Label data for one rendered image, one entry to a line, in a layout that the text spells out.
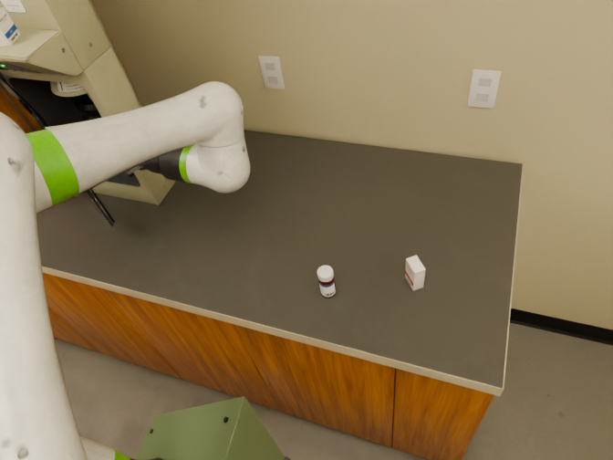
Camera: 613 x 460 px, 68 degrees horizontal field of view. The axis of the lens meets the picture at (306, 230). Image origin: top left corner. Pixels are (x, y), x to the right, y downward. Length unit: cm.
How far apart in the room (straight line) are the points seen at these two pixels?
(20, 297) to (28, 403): 11
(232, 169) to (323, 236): 41
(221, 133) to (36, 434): 59
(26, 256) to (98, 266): 84
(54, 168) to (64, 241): 80
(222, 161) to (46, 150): 33
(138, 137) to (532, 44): 95
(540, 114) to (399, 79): 40
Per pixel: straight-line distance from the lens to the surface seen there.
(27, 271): 61
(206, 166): 97
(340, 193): 137
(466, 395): 124
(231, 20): 149
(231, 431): 70
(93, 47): 128
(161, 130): 86
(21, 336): 59
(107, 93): 131
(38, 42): 120
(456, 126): 147
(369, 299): 115
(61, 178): 79
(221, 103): 91
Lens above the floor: 193
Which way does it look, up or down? 50 degrees down
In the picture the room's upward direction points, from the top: 12 degrees counter-clockwise
